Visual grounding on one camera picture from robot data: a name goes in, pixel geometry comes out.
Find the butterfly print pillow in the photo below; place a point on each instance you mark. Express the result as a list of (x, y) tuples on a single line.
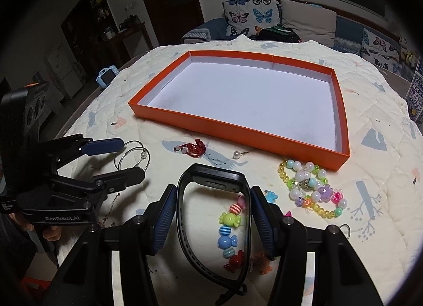
[(248, 17)]

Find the silver bangle with pearl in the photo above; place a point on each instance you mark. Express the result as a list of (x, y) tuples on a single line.
[(131, 160)]

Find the blue white chart board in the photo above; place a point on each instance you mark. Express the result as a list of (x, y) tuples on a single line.
[(414, 96)]

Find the white quilted blanket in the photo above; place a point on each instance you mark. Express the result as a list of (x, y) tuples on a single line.
[(382, 180)]

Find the pearl drop earring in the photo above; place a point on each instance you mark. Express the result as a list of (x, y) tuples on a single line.
[(239, 154)]

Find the left hand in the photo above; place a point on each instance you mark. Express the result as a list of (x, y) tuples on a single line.
[(51, 234)]

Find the blue sofa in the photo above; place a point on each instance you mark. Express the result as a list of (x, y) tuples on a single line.
[(348, 34)]

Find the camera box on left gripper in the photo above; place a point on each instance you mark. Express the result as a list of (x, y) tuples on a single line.
[(21, 110)]

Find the black green backpack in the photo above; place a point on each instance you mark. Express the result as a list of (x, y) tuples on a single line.
[(279, 34)]

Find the beige cushion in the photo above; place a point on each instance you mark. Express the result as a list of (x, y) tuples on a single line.
[(309, 22)]

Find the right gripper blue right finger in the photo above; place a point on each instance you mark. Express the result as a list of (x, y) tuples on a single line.
[(264, 221)]

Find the red string charm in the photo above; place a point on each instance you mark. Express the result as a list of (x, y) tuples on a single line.
[(195, 150)]

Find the silver hoop earring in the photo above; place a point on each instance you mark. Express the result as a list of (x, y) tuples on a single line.
[(128, 148)]

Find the blue toy camera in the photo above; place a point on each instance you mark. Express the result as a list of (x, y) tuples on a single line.
[(106, 76)]

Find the plush toys pile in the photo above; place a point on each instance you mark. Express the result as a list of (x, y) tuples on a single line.
[(409, 57)]

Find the black smart band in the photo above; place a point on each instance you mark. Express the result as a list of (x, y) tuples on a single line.
[(214, 231)]

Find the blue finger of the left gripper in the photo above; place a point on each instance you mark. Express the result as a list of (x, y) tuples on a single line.
[(104, 146), (118, 181)]

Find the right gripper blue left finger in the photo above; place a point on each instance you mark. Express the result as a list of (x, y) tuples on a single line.
[(164, 213)]

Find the white refrigerator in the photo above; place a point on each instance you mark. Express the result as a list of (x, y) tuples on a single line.
[(63, 70)]

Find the orange shallow tray box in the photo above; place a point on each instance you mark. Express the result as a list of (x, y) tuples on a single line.
[(283, 105)]

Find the dark wooden desk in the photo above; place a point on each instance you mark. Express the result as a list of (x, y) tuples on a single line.
[(134, 35)]

